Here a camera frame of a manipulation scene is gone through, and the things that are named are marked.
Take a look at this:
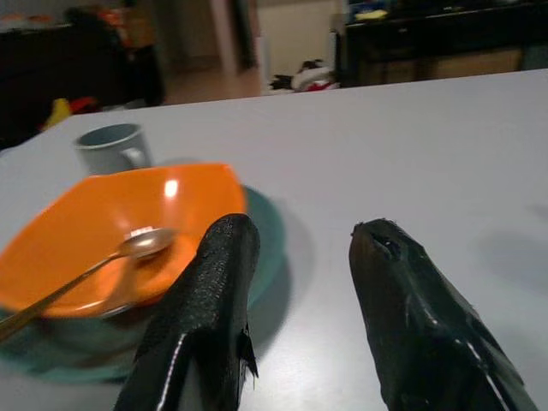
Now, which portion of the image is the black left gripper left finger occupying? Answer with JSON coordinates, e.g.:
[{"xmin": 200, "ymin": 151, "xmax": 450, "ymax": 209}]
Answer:
[{"xmin": 114, "ymin": 213, "xmax": 261, "ymax": 411}]

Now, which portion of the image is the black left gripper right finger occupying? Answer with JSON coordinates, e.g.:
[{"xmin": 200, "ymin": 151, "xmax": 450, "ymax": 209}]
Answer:
[{"xmin": 349, "ymin": 218, "xmax": 539, "ymax": 411}]

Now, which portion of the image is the teal green plate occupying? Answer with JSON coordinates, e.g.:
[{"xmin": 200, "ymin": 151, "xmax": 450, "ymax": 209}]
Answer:
[{"xmin": 0, "ymin": 184, "xmax": 289, "ymax": 384}]

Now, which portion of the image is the orange bowl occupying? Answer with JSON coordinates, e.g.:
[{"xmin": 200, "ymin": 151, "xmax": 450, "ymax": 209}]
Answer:
[{"xmin": 0, "ymin": 162, "xmax": 249, "ymax": 320}]

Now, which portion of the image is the metal spoon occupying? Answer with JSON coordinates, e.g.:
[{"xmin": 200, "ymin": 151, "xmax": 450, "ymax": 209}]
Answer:
[{"xmin": 0, "ymin": 227, "xmax": 179, "ymax": 342}]

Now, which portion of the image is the grey ceramic mug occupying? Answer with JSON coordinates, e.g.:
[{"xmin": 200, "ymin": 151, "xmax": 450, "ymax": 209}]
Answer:
[{"xmin": 74, "ymin": 122, "xmax": 156, "ymax": 177}]

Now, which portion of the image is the yellow red toy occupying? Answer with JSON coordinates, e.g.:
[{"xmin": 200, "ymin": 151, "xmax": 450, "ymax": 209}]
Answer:
[{"xmin": 41, "ymin": 96, "xmax": 100, "ymax": 132}]

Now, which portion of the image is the pile of clothes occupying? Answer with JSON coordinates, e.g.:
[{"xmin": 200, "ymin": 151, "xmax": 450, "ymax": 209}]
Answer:
[{"xmin": 268, "ymin": 58, "xmax": 340, "ymax": 93}]

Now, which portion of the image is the black cabinet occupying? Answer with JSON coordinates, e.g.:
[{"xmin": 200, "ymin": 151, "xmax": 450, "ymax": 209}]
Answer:
[{"xmin": 335, "ymin": 3, "xmax": 548, "ymax": 89}]

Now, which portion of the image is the black sofa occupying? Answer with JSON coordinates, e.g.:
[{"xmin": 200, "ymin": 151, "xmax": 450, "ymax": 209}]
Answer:
[{"xmin": 0, "ymin": 8, "xmax": 166, "ymax": 149}]

